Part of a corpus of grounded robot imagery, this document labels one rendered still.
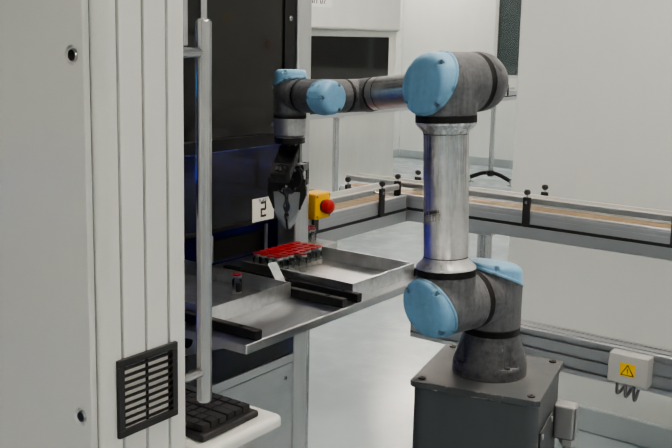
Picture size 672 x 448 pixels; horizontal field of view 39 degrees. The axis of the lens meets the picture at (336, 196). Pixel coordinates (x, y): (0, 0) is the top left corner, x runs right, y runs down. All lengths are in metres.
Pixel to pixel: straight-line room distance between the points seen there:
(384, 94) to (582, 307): 1.82
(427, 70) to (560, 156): 1.92
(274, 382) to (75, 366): 1.25
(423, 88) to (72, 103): 0.70
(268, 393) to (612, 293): 1.53
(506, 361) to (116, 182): 0.94
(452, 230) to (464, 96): 0.25
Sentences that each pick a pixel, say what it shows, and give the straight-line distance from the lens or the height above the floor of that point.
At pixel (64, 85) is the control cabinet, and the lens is 1.32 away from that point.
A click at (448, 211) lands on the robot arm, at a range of 1.77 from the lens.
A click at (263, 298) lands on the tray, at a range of 2.05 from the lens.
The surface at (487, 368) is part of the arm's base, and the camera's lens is 1.92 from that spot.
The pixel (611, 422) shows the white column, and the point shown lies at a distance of 3.75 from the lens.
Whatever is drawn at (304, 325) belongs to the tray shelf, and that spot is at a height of 0.87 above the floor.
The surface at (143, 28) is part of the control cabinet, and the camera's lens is 1.34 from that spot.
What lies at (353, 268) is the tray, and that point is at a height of 0.88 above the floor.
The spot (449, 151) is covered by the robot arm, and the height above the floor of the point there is 1.25.
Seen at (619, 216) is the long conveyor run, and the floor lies 0.93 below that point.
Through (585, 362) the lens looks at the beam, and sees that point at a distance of 3.07.
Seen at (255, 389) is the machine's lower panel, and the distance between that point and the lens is 2.53.
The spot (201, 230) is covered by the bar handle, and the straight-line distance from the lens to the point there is 1.47.
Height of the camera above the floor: 1.46
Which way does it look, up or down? 10 degrees down
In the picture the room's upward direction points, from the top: 1 degrees clockwise
